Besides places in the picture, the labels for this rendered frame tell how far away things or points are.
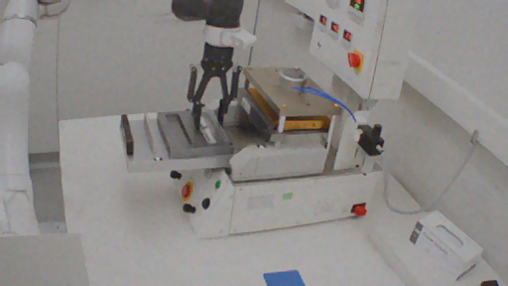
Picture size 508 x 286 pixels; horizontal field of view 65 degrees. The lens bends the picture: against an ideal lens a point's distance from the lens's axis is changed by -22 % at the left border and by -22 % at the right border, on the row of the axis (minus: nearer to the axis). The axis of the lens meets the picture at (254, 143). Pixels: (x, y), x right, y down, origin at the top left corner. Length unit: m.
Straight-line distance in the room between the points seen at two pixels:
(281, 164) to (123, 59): 1.63
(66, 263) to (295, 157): 0.68
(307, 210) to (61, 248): 0.77
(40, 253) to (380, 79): 0.95
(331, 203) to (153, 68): 1.63
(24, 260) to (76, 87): 1.94
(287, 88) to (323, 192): 0.30
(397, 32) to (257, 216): 0.62
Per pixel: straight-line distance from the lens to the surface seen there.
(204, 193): 1.33
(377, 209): 1.59
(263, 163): 1.23
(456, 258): 1.32
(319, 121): 1.32
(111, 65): 2.72
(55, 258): 0.90
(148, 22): 2.67
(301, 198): 1.34
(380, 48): 1.24
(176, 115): 1.38
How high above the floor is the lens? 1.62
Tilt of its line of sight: 29 degrees down
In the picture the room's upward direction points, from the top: 9 degrees clockwise
